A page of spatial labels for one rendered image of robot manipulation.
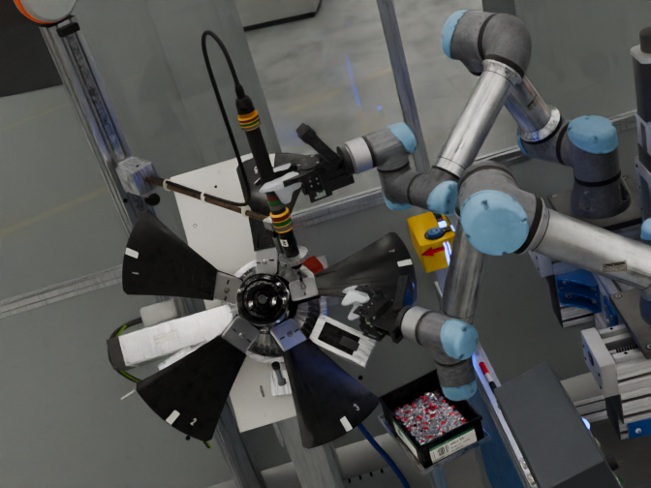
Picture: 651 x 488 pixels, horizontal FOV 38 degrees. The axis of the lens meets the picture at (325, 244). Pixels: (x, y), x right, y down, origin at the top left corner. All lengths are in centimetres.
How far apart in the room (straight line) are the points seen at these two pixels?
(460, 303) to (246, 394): 67
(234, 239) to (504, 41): 85
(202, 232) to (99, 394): 95
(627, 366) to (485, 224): 55
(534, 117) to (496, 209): 74
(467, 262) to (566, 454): 54
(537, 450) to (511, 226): 41
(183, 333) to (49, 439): 114
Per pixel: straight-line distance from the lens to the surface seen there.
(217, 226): 245
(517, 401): 166
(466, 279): 196
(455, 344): 187
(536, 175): 301
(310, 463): 262
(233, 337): 218
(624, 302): 218
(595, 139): 239
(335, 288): 214
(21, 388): 323
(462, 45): 221
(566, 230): 178
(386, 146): 206
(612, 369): 210
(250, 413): 240
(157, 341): 233
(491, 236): 172
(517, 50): 211
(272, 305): 212
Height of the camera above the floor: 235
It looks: 30 degrees down
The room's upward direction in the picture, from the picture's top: 17 degrees counter-clockwise
